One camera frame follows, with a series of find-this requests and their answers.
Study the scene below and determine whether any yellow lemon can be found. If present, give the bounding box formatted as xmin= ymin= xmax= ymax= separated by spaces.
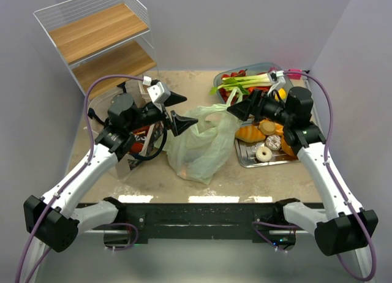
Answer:
xmin=273 ymin=88 xmax=287 ymax=101

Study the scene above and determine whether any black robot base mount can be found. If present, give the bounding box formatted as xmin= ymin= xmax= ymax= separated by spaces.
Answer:
xmin=91 ymin=200 xmax=309 ymax=246

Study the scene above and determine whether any white frosted donut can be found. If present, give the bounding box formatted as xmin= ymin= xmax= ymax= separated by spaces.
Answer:
xmin=255 ymin=146 xmax=273 ymax=162

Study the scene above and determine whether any metal pastry tray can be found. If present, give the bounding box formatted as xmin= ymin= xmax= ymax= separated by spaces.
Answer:
xmin=235 ymin=119 xmax=298 ymax=168

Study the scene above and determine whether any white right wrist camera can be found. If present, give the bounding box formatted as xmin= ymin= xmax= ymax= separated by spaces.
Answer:
xmin=267 ymin=70 xmax=286 ymax=96

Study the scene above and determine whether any golden croissant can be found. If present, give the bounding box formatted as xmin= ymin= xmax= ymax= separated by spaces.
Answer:
xmin=235 ymin=125 xmax=266 ymax=143

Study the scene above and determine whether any green white leek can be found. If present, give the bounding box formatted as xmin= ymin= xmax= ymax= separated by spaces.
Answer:
xmin=209 ymin=73 xmax=271 ymax=95

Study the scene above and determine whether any brown chip bag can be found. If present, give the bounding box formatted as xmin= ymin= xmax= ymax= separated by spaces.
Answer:
xmin=129 ymin=126 xmax=153 ymax=154

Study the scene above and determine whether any beige canvas tote bag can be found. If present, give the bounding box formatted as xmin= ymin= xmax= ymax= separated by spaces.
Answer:
xmin=88 ymin=82 xmax=167 ymax=180

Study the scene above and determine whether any green avocado print bag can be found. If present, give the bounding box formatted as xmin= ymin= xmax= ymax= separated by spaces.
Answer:
xmin=164 ymin=87 xmax=243 ymax=184

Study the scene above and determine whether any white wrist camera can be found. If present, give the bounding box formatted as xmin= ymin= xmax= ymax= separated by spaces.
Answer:
xmin=267 ymin=70 xmax=286 ymax=96
xmin=147 ymin=81 xmax=171 ymax=104

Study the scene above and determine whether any pink plastic clip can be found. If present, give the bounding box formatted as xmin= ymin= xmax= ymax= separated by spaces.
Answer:
xmin=287 ymin=69 xmax=302 ymax=80

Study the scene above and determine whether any clear teal produce container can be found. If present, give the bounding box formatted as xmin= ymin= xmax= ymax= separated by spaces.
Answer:
xmin=209 ymin=62 xmax=281 ymax=104

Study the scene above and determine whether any white wire wooden shelf rack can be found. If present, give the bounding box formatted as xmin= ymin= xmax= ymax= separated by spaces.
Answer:
xmin=34 ymin=0 xmax=157 ymax=92

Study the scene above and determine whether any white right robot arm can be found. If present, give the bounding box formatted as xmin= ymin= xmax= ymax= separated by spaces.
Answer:
xmin=227 ymin=87 xmax=378 ymax=256

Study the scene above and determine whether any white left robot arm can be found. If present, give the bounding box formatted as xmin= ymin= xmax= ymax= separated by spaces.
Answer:
xmin=23 ymin=91 xmax=197 ymax=252

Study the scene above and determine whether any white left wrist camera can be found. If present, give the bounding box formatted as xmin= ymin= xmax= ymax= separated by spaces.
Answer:
xmin=147 ymin=81 xmax=171 ymax=104

